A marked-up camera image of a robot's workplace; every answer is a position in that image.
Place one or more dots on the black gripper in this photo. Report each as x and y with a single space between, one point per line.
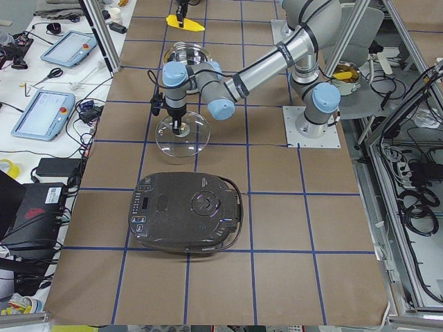
175 114

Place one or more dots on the glass pot lid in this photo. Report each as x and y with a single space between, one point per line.
195 136

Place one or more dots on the yellow corn cob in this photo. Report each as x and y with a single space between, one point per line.
186 24

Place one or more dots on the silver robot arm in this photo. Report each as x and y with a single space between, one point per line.
312 25

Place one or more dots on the steel pot at edge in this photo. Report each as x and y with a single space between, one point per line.
346 78

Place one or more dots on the upper blue teach pendant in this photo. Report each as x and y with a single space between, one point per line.
71 49

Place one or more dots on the blue teach pendant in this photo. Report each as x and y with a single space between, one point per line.
71 49
45 115

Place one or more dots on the black scissors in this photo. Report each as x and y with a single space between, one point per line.
54 73

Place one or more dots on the black rice cooker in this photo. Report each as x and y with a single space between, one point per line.
186 212

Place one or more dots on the lower blue teach pendant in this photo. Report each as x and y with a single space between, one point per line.
45 115

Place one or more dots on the black power brick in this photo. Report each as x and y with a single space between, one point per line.
57 167

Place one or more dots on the yellow tape roll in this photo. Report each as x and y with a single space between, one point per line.
9 168

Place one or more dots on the black computer box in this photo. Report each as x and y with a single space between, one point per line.
38 220

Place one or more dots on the aluminium frame post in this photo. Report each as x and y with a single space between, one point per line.
93 14

